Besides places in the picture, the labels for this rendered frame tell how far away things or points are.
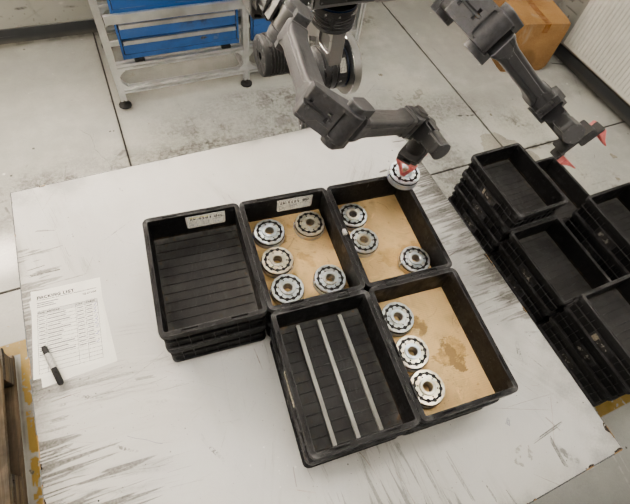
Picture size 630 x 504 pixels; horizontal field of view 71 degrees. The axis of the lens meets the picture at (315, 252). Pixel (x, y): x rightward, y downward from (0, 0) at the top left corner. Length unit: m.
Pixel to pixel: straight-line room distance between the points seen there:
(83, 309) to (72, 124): 1.84
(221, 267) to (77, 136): 1.91
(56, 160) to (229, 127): 1.05
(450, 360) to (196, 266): 0.84
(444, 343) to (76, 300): 1.18
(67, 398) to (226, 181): 0.93
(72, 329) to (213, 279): 0.47
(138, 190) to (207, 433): 0.94
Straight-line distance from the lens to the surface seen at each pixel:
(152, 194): 1.81
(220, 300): 1.39
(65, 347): 1.58
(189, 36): 3.08
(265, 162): 1.89
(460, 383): 1.42
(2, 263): 2.73
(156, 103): 3.28
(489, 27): 1.09
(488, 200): 2.31
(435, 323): 1.45
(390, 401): 1.33
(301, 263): 1.45
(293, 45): 1.09
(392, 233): 1.58
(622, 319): 2.30
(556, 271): 2.40
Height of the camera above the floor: 2.08
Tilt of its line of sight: 58 degrees down
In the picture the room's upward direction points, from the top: 12 degrees clockwise
